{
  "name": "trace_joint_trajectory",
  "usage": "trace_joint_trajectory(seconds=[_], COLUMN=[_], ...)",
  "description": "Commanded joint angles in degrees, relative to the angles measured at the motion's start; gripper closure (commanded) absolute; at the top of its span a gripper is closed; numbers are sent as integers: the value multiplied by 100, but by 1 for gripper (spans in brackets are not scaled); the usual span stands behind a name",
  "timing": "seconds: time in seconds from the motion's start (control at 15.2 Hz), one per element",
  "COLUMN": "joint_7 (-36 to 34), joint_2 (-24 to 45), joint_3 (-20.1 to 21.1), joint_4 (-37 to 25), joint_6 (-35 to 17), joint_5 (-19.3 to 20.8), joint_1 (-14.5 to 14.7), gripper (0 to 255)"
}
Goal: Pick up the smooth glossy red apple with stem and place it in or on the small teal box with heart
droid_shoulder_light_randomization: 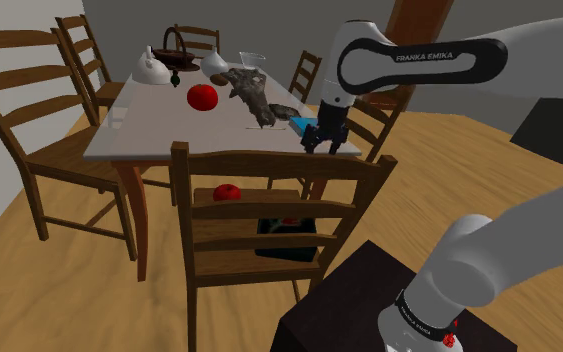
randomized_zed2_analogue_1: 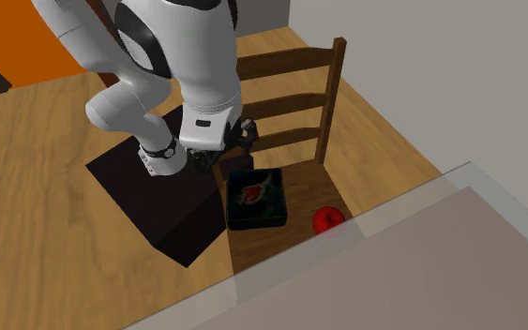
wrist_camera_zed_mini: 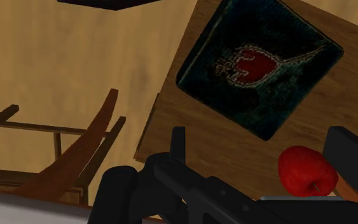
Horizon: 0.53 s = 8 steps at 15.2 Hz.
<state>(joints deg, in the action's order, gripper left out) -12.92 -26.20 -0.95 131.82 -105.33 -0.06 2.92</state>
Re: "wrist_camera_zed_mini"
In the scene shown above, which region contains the red apple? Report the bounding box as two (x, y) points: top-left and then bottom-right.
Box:
(277, 145), (340, 199)

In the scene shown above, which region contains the dark square plate, red motif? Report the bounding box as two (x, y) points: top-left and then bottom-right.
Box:
(175, 0), (345, 142)

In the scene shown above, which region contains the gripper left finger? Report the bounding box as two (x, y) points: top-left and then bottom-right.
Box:
(86, 126), (279, 224)

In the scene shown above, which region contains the small wooden table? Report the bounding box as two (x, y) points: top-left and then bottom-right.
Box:
(133, 0), (358, 201)

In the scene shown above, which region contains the brown wooden chair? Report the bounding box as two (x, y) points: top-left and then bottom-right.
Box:
(0, 88), (127, 206)

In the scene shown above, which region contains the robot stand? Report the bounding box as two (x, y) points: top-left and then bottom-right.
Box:
(57, 0), (165, 11)

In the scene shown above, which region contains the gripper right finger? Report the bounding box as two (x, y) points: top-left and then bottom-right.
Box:
(322, 125), (358, 199)

